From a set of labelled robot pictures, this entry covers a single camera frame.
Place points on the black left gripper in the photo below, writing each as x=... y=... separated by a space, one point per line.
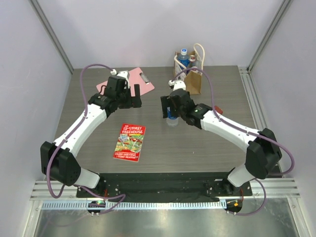
x=129 y=99

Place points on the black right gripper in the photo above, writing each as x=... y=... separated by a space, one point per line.
x=171 y=105

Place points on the small water bottle blue cap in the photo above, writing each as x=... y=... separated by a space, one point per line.
x=170 y=120

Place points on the burlap canvas tote bag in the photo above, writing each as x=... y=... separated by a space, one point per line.
x=192 y=80

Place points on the Pocari Sweat plastic bottle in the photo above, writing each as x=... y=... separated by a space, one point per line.
x=183 y=57

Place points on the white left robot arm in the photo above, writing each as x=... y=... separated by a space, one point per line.
x=58 y=158

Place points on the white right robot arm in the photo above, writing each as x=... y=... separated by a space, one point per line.
x=260 y=147

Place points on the pink clipboard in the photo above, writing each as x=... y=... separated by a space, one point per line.
x=136 y=76

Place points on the red comic paperback book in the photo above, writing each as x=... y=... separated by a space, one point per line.
x=129 y=142

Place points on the red cube power adapter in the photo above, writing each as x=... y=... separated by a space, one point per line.
x=218 y=110

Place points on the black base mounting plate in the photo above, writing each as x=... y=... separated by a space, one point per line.
x=169 y=187

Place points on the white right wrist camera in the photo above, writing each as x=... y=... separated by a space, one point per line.
x=177 y=84

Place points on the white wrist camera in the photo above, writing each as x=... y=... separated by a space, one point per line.
x=177 y=84
x=123 y=74

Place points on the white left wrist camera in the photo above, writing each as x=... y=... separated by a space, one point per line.
x=123 y=74

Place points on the white slotted cable duct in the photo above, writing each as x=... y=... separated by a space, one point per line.
x=99 y=205

